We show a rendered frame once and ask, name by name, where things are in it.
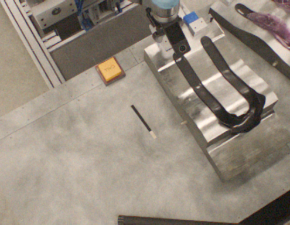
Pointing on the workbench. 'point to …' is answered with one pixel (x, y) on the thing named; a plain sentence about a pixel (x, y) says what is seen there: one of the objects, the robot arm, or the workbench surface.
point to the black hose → (161, 221)
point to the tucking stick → (143, 122)
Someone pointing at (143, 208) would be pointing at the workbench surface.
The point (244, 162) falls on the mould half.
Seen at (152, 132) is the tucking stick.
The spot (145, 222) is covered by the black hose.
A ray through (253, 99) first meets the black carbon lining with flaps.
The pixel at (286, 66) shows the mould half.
